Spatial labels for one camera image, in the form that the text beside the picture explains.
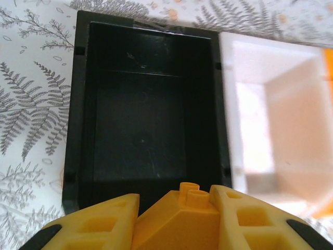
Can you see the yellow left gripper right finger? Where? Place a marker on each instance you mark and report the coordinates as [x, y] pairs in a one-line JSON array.
[[260, 229]]

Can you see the white plastic container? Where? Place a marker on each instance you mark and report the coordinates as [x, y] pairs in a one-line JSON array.
[[286, 117]]

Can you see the black plastic container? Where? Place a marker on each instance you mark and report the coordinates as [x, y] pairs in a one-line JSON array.
[[140, 117]]

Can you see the floral patterned table covering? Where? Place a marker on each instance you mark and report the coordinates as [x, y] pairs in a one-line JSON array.
[[26, 78]]

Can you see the orange plastic container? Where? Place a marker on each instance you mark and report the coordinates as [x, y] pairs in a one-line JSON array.
[[328, 65]]

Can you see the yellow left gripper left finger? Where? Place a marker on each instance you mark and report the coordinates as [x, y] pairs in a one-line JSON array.
[[86, 231]]

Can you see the yellow sloped lego brick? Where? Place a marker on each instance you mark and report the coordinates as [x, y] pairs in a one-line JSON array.
[[177, 224]]

